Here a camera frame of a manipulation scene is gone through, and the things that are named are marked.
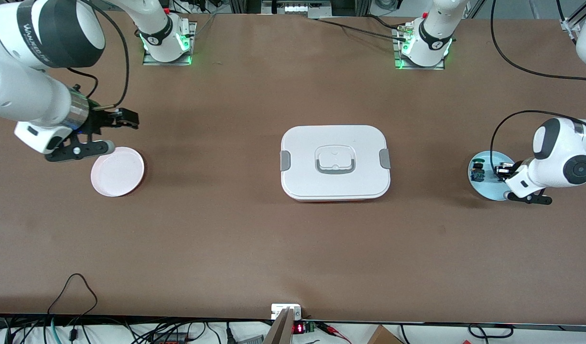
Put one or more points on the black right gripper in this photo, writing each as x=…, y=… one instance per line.
x=103, y=119

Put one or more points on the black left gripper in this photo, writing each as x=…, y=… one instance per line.
x=504, y=170

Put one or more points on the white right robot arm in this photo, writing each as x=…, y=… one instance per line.
x=16, y=95

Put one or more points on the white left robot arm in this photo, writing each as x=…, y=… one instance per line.
x=551, y=162

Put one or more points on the white lidded lunch box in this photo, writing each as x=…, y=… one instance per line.
x=336, y=143

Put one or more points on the brown cardboard box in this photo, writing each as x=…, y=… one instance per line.
x=384, y=337

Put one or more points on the light blue round plate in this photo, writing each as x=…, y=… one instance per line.
x=484, y=191

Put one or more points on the pink round plate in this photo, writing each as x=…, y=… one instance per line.
x=118, y=172

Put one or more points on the aluminium equipment rack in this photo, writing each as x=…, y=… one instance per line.
x=298, y=8

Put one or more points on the red alligator clip lead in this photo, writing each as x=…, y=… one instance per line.
x=331, y=329

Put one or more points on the red digit display module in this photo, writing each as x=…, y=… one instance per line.
x=298, y=328

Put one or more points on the blue and black switch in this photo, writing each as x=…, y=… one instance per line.
x=478, y=173

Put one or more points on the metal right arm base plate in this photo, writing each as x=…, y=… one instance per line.
x=190, y=28

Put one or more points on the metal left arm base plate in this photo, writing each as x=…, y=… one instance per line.
x=397, y=57

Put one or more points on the aluminium frame rail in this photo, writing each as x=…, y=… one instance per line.
x=571, y=25

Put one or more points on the aluminium camera mount profile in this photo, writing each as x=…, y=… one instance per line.
x=281, y=329

